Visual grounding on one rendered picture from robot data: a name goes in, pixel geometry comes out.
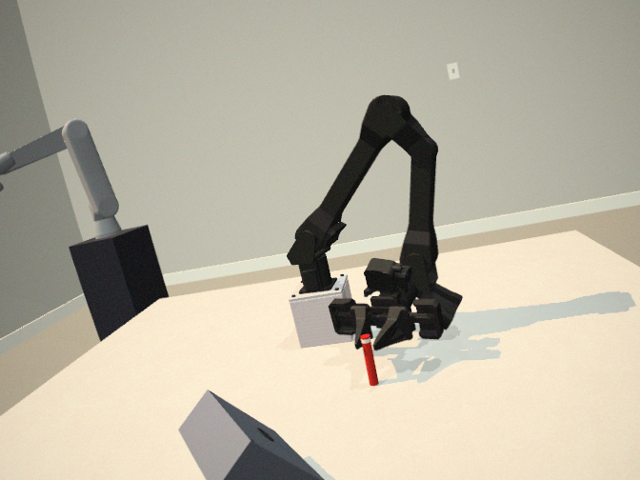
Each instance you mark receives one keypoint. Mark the red peg with white band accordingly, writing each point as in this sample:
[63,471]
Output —
[369,360]

